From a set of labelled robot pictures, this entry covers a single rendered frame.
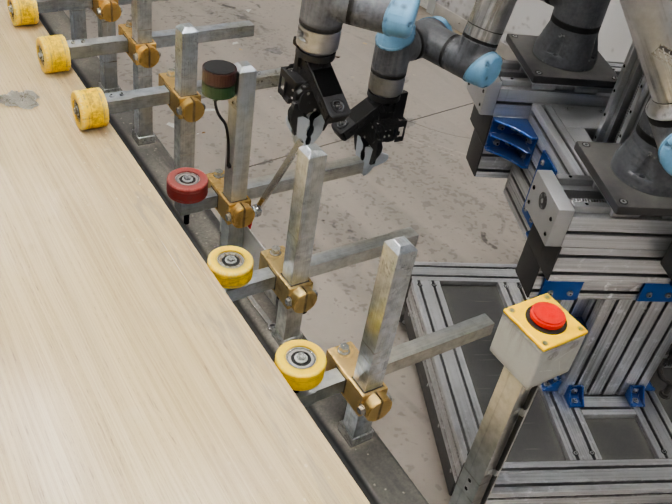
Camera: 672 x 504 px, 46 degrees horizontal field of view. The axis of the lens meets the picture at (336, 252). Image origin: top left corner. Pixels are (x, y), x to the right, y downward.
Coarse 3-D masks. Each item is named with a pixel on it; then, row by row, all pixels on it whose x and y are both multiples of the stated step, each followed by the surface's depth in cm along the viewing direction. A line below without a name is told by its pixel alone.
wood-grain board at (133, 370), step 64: (0, 0) 204; (0, 64) 180; (0, 128) 160; (64, 128) 164; (0, 192) 145; (64, 192) 148; (128, 192) 150; (0, 256) 132; (64, 256) 134; (128, 256) 137; (192, 256) 139; (0, 320) 121; (64, 320) 123; (128, 320) 125; (192, 320) 127; (0, 384) 112; (64, 384) 114; (128, 384) 116; (192, 384) 117; (256, 384) 119; (0, 448) 105; (64, 448) 106; (128, 448) 107; (192, 448) 109; (256, 448) 110; (320, 448) 112
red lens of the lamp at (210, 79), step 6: (210, 60) 140; (204, 72) 137; (234, 72) 138; (204, 78) 138; (210, 78) 137; (216, 78) 137; (222, 78) 137; (228, 78) 137; (234, 78) 139; (210, 84) 138; (216, 84) 137; (222, 84) 138; (228, 84) 138
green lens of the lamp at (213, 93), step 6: (204, 84) 139; (234, 84) 140; (204, 90) 139; (210, 90) 138; (216, 90) 138; (222, 90) 138; (228, 90) 139; (234, 90) 140; (210, 96) 139; (216, 96) 139; (222, 96) 139; (228, 96) 140
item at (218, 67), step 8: (208, 64) 139; (216, 64) 139; (224, 64) 140; (232, 64) 140; (216, 72) 137; (224, 72) 137; (232, 72) 138; (216, 104) 143; (232, 104) 144; (216, 112) 144; (224, 120) 146
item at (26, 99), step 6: (12, 90) 168; (30, 90) 170; (0, 96) 167; (6, 96) 168; (12, 96) 168; (18, 96) 168; (24, 96) 167; (30, 96) 170; (36, 96) 170; (0, 102) 167; (6, 102) 167; (12, 102) 167; (18, 102) 167; (24, 102) 167; (30, 102) 168; (36, 102) 169; (24, 108) 167; (30, 108) 167
